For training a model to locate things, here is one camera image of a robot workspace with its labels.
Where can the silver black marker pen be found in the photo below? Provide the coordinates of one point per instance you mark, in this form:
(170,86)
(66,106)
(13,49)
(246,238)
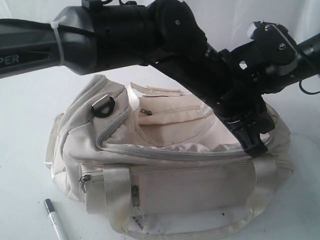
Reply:
(54,219)

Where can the cream fabric duffel bag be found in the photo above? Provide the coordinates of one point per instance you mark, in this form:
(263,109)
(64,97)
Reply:
(131,150)

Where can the white backdrop curtain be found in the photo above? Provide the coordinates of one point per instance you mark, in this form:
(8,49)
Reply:
(225,15)

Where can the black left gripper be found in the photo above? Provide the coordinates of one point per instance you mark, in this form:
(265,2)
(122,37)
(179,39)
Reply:
(216,82)

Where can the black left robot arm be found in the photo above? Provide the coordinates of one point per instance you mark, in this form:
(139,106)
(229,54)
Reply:
(99,36)

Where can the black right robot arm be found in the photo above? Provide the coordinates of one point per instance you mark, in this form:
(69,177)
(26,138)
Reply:
(311,49)

